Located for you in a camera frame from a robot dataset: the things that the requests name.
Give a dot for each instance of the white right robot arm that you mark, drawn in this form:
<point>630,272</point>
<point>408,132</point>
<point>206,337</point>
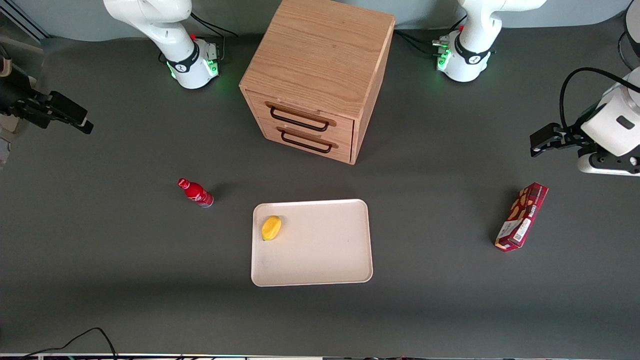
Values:
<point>172,40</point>

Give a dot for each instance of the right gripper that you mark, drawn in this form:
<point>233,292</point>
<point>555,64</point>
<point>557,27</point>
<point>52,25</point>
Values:
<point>19,104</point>

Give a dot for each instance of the wooden two-drawer cabinet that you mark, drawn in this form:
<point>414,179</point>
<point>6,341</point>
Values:
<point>320,60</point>

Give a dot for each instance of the red snack box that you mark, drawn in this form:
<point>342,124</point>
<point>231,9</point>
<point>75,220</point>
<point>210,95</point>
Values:
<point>522,217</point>

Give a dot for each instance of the beige plastic tray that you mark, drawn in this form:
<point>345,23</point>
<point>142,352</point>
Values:
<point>320,250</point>

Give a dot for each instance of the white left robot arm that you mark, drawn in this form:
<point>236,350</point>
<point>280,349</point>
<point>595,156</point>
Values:
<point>470,50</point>

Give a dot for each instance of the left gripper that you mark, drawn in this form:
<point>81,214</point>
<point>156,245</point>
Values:
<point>571,135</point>

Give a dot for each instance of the red coke bottle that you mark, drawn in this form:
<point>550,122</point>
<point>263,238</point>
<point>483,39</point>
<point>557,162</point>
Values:
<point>196,193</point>

